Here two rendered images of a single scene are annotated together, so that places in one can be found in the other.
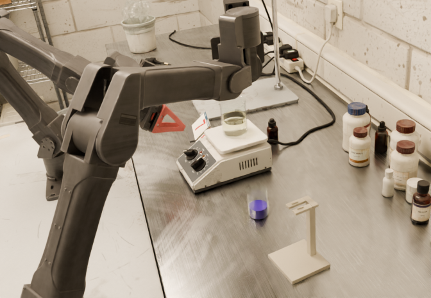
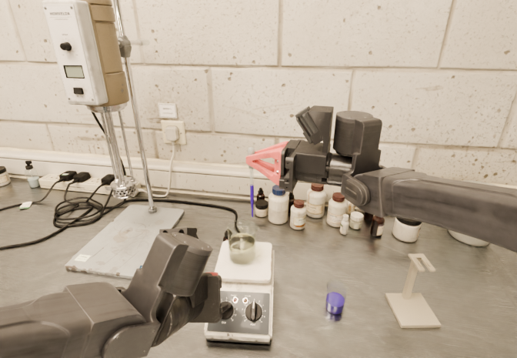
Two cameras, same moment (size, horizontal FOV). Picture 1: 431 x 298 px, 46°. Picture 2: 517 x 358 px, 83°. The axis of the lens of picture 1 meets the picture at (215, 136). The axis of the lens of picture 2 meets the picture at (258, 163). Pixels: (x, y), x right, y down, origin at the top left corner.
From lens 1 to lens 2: 93 cm
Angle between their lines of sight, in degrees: 61
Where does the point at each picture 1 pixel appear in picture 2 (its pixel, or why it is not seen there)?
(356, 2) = (205, 118)
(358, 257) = not seen: hidden behind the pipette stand
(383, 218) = (369, 245)
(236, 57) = (375, 161)
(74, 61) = (88, 300)
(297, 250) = (399, 303)
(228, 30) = (372, 135)
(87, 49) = not seen: outside the picture
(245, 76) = not seen: hidden behind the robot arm
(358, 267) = (421, 281)
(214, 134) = (231, 272)
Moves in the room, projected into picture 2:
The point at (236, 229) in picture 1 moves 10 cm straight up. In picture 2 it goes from (351, 333) to (358, 296)
